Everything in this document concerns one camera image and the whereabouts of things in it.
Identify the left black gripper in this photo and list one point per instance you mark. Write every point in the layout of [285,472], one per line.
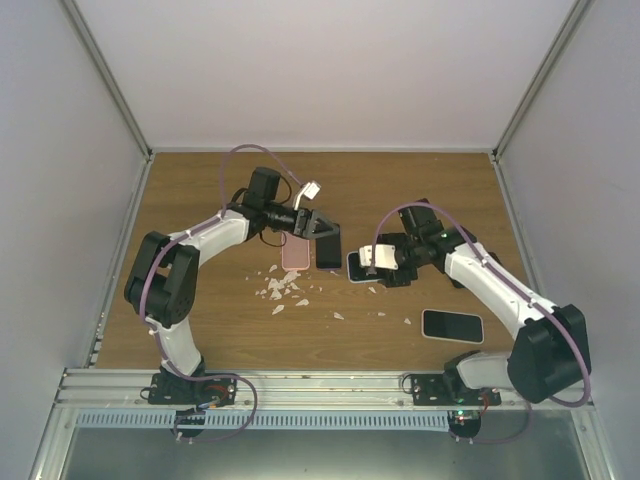
[306,222]

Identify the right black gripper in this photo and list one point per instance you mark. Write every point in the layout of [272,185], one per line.
[398,279]

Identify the purple black phone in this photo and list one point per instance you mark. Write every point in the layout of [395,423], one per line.
[328,255]

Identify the pink phone case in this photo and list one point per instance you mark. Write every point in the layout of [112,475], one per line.
[295,253]

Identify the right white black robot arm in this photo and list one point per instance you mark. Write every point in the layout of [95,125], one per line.
[550,357]

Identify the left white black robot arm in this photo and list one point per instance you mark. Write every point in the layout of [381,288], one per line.
[161,286]

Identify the phone in black case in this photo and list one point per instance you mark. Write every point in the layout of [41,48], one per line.
[456,284]

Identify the white debris flakes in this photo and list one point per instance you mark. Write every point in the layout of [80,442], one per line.
[273,295]

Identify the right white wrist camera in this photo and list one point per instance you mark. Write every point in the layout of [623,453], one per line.
[379,256]

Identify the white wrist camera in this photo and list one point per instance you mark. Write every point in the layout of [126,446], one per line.
[307,191]
[379,256]

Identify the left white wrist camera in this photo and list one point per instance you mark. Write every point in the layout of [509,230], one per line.
[307,191]

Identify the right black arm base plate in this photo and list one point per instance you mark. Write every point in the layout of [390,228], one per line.
[446,389]

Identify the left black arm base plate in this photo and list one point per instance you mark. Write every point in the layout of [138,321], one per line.
[168,389]

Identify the grey slotted cable duct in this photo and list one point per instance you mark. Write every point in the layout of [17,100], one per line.
[274,419]

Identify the aluminium front rail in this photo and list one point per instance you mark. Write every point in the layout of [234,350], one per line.
[277,389]

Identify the right aluminium corner post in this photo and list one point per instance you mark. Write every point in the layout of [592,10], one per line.
[559,44]

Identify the aluminium corner post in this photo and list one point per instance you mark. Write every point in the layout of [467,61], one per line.
[83,31]
[559,44]

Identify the left aluminium corner post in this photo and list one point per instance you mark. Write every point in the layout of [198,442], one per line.
[83,31]

